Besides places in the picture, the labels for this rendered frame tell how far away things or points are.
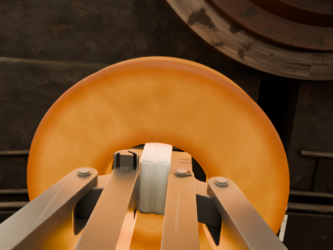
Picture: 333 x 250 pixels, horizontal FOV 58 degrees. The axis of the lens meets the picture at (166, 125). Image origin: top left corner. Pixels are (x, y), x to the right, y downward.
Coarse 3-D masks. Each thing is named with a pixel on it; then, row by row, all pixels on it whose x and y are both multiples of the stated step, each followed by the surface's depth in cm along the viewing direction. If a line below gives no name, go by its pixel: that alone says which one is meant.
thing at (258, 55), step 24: (168, 0) 34; (192, 0) 34; (192, 24) 35; (216, 24) 35; (216, 48) 35; (240, 48) 35; (264, 48) 35; (288, 48) 35; (288, 72) 36; (312, 72) 36
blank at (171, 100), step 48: (96, 96) 16; (144, 96) 16; (192, 96) 15; (240, 96) 15; (48, 144) 17; (96, 144) 16; (192, 144) 16; (240, 144) 16; (288, 192) 17; (144, 240) 18
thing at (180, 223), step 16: (176, 176) 14; (192, 176) 14; (176, 192) 12; (192, 192) 12; (176, 208) 11; (192, 208) 11; (176, 224) 10; (192, 224) 10; (176, 240) 10; (192, 240) 10
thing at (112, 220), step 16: (128, 160) 14; (112, 176) 13; (128, 176) 14; (112, 192) 12; (128, 192) 12; (96, 208) 11; (112, 208) 11; (128, 208) 12; (96, 224) 10; (112, 224) 10; (128, 224) 12; (80, 240) 9; (96, 240) 9; (112, 240) 9; (128, 240) 12
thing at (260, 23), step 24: (216, 0) 32; (240, 0) 32; (264, 0) 31; (288, 0) 30; (312, 0) 30; (240, 24) 33; (264, 24) 33; (288, 24) 33; (312, 24) 32; (312, 48) 33
